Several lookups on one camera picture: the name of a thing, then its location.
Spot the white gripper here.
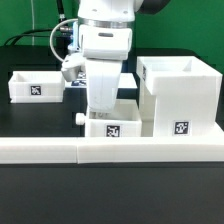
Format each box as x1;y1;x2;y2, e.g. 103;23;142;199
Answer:
85;59;122;113

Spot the white front drawer tray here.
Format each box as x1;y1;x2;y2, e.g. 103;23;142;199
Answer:
75;99;142;137

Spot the white drawer tray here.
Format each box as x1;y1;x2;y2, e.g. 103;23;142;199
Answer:
8;71;65;103
75;99;142;137

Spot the white drawer cabinet box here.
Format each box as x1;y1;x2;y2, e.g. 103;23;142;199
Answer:
136;56;222;137

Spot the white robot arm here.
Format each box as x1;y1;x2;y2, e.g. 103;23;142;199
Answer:
78;0;171;113

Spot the white rear drawer tray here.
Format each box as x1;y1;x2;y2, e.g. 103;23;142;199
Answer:
8;71;65;103

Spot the white marker tag plate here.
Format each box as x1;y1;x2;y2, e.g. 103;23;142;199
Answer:
65;72;137;89

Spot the white foam border front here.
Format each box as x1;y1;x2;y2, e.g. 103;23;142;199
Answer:
0;135;224;164

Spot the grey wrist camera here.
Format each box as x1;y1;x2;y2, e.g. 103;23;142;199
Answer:
61;53;85;82

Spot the white camera cable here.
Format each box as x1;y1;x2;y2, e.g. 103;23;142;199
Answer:
49;17;80;64

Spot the black cable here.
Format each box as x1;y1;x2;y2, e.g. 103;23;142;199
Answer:
2;0;74;47

